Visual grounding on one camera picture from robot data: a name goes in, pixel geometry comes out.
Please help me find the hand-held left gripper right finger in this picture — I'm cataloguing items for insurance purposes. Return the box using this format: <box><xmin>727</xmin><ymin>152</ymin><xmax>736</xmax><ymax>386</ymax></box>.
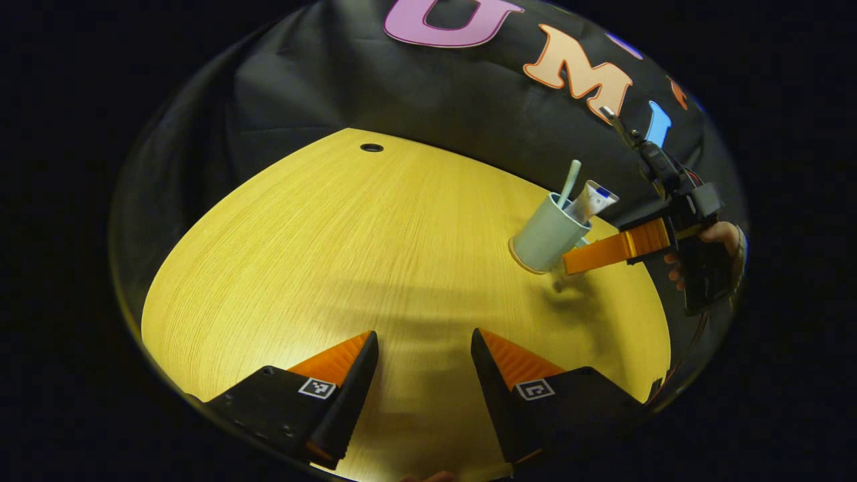
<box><xmin>470</xmin><ymin>327</ymin><xmax>650</xmax><ymax>466</ymax></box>

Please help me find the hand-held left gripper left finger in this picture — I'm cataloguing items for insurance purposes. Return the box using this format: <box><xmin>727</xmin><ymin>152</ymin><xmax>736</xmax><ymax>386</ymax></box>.
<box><xmin>201</xmin><ymin>330</ymin><xmax>380</xmax><ymax>469</ymax></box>

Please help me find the white toothpaste tube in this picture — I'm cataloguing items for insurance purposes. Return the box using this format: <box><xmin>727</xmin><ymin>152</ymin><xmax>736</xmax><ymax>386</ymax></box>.
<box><xmin>566</xmin><ymin>179</ymin><xmax>620</xmax><ymax>225</ymax></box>

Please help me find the pale green cup wooden handle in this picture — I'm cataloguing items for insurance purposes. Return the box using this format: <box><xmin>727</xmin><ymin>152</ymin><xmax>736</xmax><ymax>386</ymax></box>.
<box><xmin>510</xmin><ymin>193</ymin><xmax>593</xmax><ymax>274</ymax></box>

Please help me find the pale green toothbrush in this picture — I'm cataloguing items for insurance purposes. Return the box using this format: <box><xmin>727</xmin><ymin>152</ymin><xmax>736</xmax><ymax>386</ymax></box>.
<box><xmin>558</xmin><ymin>159</ymin><xmax>582</xmax><ymax>208</ymax></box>

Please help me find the black backdrop cloth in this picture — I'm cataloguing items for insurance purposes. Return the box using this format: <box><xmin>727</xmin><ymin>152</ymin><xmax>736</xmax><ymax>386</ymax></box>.
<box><xmin>110</xmin><ymin>0</ymin><xmax>747</xmax><ymax>349</ymax></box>

